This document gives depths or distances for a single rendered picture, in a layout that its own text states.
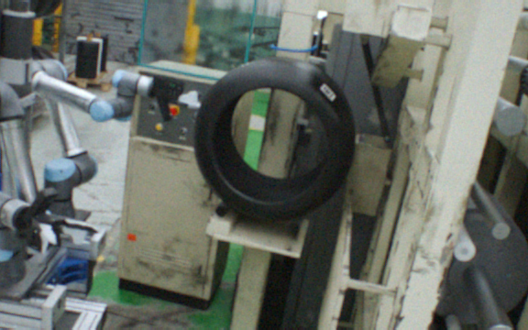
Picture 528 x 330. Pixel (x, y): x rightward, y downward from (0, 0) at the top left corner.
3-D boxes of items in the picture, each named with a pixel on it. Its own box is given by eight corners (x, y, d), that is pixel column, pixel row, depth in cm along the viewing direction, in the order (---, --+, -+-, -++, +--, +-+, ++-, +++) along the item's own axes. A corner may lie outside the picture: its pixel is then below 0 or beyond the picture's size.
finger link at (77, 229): (96, 245, 143) (61, 239, 141) (100, 224, 142) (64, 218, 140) (95, 249, 140) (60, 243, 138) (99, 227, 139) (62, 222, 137)
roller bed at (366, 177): (342, 195, 247) (356, 132, 238) (374, 202, 245) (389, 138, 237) (340, 210, 228) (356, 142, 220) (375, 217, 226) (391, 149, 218)
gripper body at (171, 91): (180, 85, 202) (150, 76, 203) (175, 107, 204) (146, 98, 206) (186, 82, 209) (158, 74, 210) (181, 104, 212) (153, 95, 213)
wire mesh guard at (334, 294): (317, 320, 254) (349, 181, 234) (321, 321, 254) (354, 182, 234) (294, 465, 169) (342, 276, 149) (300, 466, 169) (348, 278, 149)
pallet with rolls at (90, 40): (71, 73, 910) (74, 27, 888) (117, 79, 924) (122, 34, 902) (54, 85, 796) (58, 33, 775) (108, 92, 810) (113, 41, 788)
